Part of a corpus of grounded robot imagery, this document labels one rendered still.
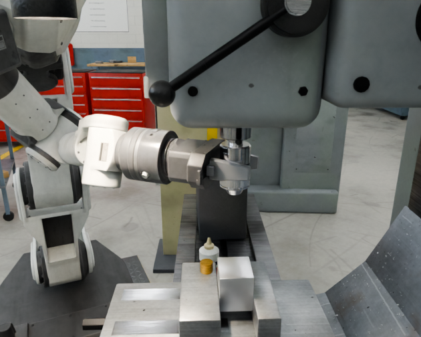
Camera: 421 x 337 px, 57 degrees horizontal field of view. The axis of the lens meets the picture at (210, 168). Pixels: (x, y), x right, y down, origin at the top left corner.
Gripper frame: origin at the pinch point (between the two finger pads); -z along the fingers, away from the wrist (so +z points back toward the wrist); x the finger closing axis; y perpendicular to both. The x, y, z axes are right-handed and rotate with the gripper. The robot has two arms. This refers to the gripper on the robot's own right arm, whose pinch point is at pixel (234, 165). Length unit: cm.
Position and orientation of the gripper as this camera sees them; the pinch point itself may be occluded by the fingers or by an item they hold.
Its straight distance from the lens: 59.0
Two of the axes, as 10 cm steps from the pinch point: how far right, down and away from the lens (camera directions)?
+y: -0.1, 9.5, 3.3
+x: 3.3, -3.0, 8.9
